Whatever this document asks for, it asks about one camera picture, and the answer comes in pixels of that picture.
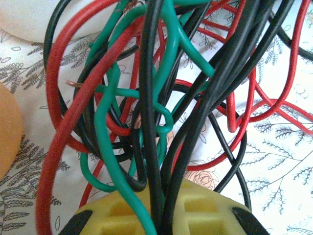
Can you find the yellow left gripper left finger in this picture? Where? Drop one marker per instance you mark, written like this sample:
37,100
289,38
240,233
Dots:
115,218

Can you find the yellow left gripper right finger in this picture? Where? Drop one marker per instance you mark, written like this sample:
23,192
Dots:
203,215

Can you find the floral patterned tablecloth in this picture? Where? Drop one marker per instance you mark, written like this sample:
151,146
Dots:
281,171

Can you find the orange plastic tray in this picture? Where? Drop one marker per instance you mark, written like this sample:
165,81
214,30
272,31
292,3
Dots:
8,132

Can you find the white plastic tray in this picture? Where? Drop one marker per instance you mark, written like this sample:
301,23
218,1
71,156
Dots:
22,17

